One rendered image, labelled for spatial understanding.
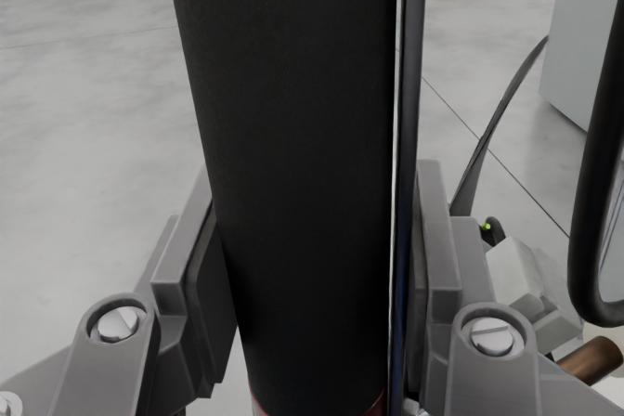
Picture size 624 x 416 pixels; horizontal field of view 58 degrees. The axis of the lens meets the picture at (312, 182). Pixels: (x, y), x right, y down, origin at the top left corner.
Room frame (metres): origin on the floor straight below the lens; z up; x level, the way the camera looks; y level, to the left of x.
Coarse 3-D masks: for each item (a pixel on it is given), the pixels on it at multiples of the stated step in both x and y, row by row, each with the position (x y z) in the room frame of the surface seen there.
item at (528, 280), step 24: (504, 240) 0.47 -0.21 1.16; (504, 264) 0.44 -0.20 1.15; (528, 264) 0.43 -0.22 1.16; (552, 264) 0.45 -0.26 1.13; (504, 288) 0.41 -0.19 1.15; (528, 288) 0.39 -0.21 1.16; (552, 288) 0.41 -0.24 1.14; (528, 312) 0.38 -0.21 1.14; (552, 312) 0.38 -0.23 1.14; (576, 312) 0.39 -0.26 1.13; (552, 336) 0.37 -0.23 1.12; (576, 336) 0.37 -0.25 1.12
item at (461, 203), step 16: (528, 64) 0.35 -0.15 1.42; (512, 80) 0.40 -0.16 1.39; (512, 96) 0.34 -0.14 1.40; (496, 112) 0.35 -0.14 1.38; (480, 144) 0.33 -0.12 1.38; (480, 160) 0.35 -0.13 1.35; (464, 176) 0.31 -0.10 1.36; (464, 192) 0.32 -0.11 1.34; (448, 208) 0.30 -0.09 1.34; (464, 208) 0.36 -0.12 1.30
